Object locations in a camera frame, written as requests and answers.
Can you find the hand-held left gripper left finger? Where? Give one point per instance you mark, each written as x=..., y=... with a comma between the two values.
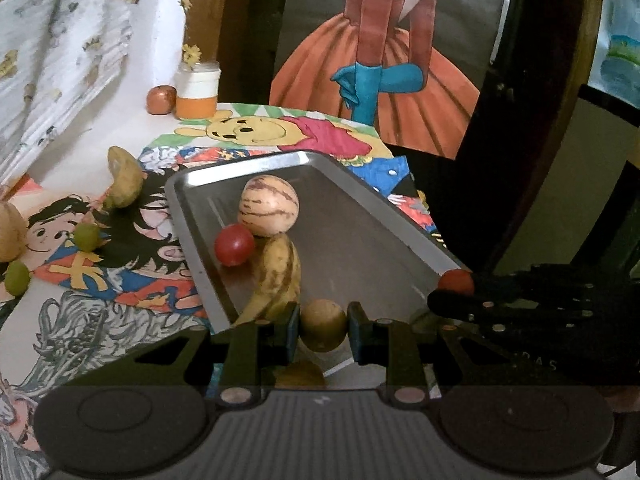
x=293, y=327

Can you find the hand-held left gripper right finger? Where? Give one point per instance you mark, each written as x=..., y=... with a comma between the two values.
x=354, y=330

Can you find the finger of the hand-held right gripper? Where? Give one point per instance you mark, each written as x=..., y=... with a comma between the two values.
x=487, y=280
x=460, y=307

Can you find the red cherry tomato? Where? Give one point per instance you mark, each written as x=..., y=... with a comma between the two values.
x=234, y=245
x=456, y=281

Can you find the spotted yellow banana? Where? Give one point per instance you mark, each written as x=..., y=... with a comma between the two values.
x=277, y=275

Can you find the metal tray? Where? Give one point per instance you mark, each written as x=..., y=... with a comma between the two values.
x=360, y=240

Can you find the striped pepino melon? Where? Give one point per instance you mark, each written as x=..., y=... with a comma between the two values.
x=268, y=205

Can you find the green grape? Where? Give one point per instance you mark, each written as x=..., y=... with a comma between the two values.
x=87, y=237

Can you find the green lime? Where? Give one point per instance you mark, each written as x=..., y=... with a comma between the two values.
x=16, y=277

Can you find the pale pepino melon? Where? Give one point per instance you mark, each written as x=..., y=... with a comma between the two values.
x=11, y=232

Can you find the cartoon printed tablecloth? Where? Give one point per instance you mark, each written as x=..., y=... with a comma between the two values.
x=125, y=280

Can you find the yellow bear drawing sheet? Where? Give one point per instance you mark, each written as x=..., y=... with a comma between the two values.
x=300, y=132

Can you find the white and orange jar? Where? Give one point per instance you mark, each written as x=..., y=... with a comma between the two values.
x=197, y=92

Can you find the blue landscape painting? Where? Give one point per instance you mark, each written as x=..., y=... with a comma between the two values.
x=622, y=60

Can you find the small red-brown apple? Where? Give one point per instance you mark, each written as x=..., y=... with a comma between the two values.
x=161, y=100

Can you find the dried yellow flowers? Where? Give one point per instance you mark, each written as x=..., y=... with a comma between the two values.
x=191, y=54

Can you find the white cartoon printed blanket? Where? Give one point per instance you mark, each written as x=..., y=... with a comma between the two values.
x=60, y=60

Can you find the brown wooden door frame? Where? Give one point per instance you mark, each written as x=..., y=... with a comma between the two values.
x=550, y=110

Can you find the wall poster orange dress figure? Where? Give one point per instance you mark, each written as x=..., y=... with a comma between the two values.
x=425, y=85

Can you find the brown wooden post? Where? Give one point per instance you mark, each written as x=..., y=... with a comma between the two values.
x=202, y=10

